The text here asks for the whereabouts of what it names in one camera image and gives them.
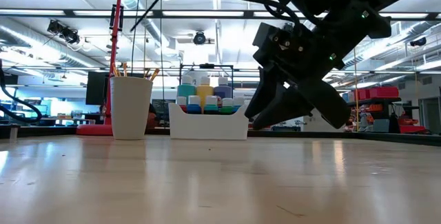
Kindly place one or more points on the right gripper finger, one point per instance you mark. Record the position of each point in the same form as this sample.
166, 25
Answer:
263, 93
279, 112

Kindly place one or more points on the small green paint bottle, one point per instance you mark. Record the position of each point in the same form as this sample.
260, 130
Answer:
227, 108

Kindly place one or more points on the large purple paint bottle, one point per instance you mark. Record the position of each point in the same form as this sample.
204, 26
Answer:
224, 89

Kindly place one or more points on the small teal paint bottle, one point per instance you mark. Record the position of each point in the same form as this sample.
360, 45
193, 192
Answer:
211, 108

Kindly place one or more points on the large yellow paint bottle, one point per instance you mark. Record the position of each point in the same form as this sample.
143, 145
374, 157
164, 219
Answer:
205, 91

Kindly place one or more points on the white plastic bin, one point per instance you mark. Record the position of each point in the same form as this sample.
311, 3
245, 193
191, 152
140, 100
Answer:
208, 127

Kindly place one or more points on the large cyan paint bottle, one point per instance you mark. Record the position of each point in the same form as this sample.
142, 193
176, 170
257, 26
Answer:
186, 89

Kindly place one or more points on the small red paint bottle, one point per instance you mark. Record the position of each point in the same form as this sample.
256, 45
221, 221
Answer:
181, 101

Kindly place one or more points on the white cup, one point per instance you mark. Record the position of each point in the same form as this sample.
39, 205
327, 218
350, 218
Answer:
131, 110

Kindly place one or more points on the storage shelf unit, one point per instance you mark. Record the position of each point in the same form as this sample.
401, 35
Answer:
370, 100

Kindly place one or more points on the red storage bin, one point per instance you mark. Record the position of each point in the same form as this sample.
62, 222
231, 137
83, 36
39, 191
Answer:
379, 93

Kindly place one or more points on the red desk lamp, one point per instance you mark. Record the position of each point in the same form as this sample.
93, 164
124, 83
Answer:
113, 62

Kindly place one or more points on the black ceiling-mounted device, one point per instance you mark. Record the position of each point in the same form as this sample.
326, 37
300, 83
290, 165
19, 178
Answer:
65, 34

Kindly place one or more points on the person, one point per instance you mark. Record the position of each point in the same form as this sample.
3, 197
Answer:
152, 115

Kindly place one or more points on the black monitor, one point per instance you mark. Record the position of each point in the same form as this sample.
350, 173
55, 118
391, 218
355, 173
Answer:
96, 88

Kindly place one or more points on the white cylinder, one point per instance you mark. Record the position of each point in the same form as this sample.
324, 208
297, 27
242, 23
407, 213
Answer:
13, 133

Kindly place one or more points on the black metal frame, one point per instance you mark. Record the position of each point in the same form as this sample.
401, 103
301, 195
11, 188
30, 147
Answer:
206, 65

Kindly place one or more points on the black ceiling camera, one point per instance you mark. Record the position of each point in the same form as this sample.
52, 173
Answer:
199, 38

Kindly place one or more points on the black dome camera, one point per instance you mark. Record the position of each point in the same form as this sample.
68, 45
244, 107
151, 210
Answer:
418, 41

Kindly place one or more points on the silver ceiling air duct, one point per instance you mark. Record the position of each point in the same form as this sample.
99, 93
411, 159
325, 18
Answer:
20, 41
417, 29

